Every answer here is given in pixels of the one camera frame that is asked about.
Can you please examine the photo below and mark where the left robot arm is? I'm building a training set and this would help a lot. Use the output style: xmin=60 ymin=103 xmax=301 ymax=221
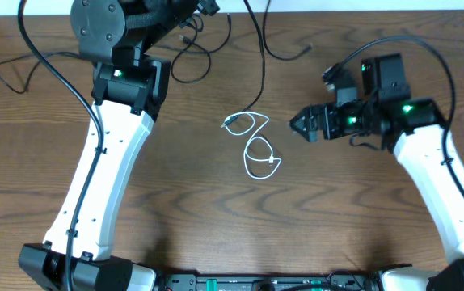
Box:
xmin=19 ymin=0 xmax=218 ymax=290

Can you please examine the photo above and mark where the thin black usb cable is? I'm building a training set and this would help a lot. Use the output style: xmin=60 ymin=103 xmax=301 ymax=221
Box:
xmin=0 ymin=13 xmax=233 ymax=95

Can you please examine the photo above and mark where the white usb cable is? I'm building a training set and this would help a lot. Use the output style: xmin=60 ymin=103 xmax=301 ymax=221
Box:
xmin=220 ymin=111 xmax=283 ymax=180

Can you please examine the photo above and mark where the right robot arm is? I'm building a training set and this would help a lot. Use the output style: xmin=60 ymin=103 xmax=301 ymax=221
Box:
xmin=289 ymin=53 xmax=464 ymax=290

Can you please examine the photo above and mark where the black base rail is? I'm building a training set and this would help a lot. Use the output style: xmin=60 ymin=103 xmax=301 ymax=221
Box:
xmin=150 ymin=271 xmax=382 ymax=291

